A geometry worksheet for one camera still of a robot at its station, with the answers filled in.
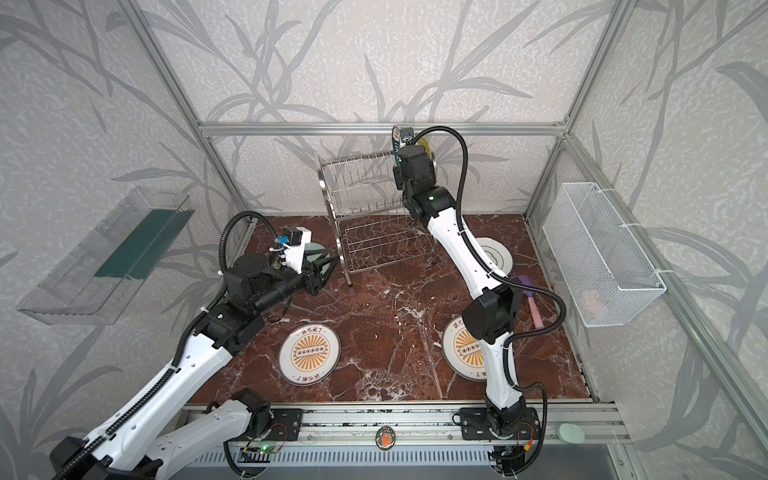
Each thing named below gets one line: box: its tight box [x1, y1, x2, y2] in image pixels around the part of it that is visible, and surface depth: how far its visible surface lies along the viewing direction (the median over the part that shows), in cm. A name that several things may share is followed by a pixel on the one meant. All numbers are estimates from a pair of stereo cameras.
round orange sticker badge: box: [375, 425, 396, 451], surface depth 73 cm
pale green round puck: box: [557, 422, 585, 444], surface depth 72 cm
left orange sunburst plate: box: [278, 323, 342, 387], surface depth 86 cm
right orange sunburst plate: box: [442, 316, 487, 383], surface depth 86 cm
